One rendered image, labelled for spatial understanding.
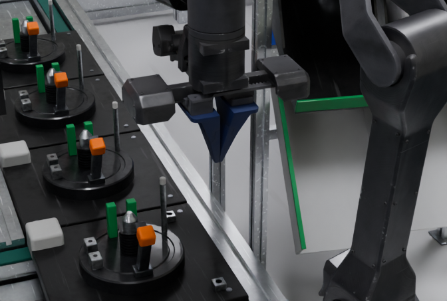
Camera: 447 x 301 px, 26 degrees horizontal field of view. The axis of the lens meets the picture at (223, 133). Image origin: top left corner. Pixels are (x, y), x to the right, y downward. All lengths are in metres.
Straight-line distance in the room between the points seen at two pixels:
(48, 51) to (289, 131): 0.72
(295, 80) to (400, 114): 0.24
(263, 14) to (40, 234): 0.42
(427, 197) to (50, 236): 0.52
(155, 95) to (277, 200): 0.73
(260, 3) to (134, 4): 1.23
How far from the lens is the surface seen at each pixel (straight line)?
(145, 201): 1.44
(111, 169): 1.48
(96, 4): 2.41
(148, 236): 1.18
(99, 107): 1.72
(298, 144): 1.33
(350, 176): 1.33
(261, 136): 1.32
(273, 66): 1.01
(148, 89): 0.96
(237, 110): 0.98
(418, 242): 1.57
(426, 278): 1.49
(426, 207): 1.37
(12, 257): 1.39
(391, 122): 0.79
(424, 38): 0.75
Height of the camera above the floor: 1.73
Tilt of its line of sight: 28 degrees down
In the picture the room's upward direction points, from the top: straight up
